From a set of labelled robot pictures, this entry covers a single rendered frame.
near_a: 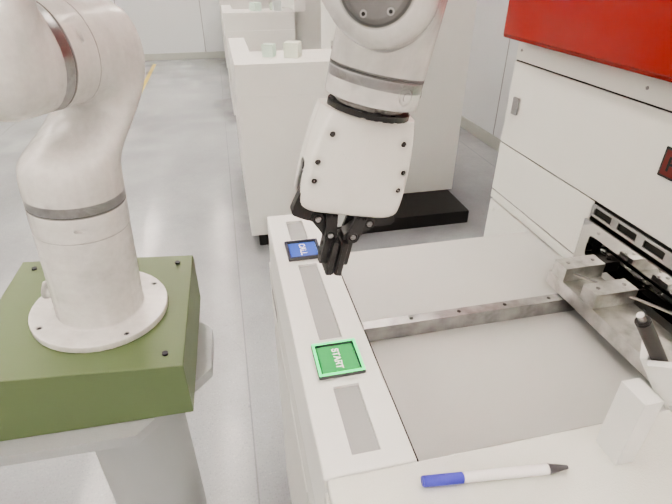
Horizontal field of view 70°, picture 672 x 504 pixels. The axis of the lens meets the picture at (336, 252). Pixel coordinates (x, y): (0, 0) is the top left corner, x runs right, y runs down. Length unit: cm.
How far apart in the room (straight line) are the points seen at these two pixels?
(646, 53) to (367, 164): 57
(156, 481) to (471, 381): 57
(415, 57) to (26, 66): 37
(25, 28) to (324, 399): 47
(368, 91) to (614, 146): 68
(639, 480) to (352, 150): 40
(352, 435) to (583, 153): 75
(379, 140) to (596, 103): 68
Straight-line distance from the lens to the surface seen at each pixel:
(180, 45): 848
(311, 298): 70
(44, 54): 58
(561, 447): 56
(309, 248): 80
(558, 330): 94
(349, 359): 59
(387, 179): 45
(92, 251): 69
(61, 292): 74
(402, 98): 41
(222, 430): 179
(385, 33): 33
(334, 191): 44
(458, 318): 87
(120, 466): 95
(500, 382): 81
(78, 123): 69
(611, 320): 90
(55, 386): 74
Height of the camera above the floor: 138
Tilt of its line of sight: 32 degrees down
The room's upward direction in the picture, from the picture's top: straight up
